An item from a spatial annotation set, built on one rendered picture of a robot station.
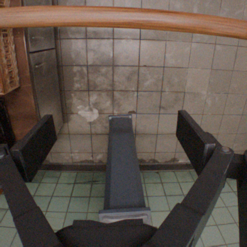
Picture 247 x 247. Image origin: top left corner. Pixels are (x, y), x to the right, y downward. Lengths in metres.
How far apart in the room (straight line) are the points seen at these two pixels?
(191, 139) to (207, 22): 0.21
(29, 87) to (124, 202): 0.71
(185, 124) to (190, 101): 1.52
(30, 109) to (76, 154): 0.89
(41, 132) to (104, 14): 0.19
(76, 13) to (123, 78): 1.25
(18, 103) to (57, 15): 0.83
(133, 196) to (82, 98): 0.99
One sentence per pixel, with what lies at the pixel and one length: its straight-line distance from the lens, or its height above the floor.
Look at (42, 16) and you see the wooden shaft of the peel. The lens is 0.31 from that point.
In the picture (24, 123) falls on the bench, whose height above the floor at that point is 0.58.
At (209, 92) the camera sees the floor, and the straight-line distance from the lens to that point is 1.74.
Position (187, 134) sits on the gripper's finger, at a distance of 0.17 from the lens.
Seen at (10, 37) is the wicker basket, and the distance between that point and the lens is 1.01.
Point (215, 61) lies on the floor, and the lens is 1.70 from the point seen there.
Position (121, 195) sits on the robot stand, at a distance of 0.86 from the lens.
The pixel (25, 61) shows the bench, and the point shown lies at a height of 0.58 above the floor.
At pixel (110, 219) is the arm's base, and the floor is 1.02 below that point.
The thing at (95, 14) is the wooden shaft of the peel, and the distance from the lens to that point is 0.29.
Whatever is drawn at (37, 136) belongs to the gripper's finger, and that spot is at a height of 1.36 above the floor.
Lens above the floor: 1.49
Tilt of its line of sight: 65 degrees down
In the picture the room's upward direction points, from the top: 174 degrees clockwise
